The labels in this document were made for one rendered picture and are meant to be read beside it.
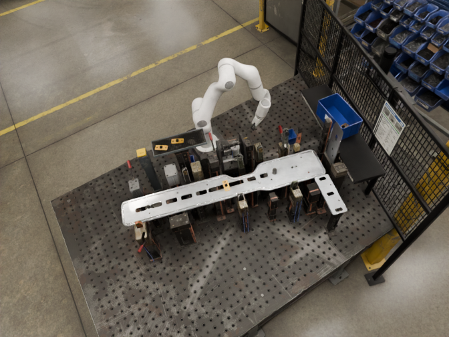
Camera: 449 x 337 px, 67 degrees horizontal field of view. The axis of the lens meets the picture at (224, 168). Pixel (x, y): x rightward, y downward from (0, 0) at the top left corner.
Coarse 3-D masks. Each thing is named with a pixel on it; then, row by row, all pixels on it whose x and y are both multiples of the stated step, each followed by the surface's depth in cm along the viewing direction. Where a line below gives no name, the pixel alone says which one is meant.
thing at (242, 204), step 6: (240, 204) 214; (246, 204) 213; (240, 210) 214; (246, 210) 215; (240, 216) 228; (246, 216) 224; (240, 222) 236; (246, 222) 231; (240, 228) 241; (246, 228) 238
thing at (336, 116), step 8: (328, 96) 244; (336, 96) 247; (320, 104) 241; (328, 104) 251; (336, 104) 252; (344, 104) 242; (320, 112) 246; (328, 112) 235; (336, 112) 251; (344, 112) 246; (352, 112) 237; (336, 120) 247; (344, 120) 247; (352, 120) 240; (360, 120) 231; (344, 128) 226; (352, 128) 231; (336, 136) 238; (344, 136) 235
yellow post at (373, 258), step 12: (444, 156) 170; (432, 168) 181; (444, 168) 173; (420, 180) 194; (444, 180) 179; (408, 204) 211; (396, 216) 228; (408, 216) 215; (408, 228) 232; (384, 240) 254; (396, 240) 248; (372, 252) 278; (384, 252) 266; (372, 264) 288
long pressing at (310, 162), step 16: (272, 160) 235; (288, 160) 235; (304, 160) 234; (320, 160) 233; (224, 176) 231; (240, 176) 231; (256, 176) 230; (272, 176) 229; (288, 176) 228; (304, 176) 227; (160, 192) 228; (176, 192) 228; (192, 192) 227; (208, 192) 226; (224, 192) 225; (240, 192) 224; (128, 208) 224; (160, 208) 222; (176, 208) 221; (192, 208) 220; (128, 224) 217
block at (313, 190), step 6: (312, 186) 224; (306, 192) 229; (312, 192) 222; (318, 192) 221; (306, 198) 234; (312, 198) 223; (318, 198) 226; (306, 204) 237; (312, 204) 233; (306, 210) 240; (312, 210) 240
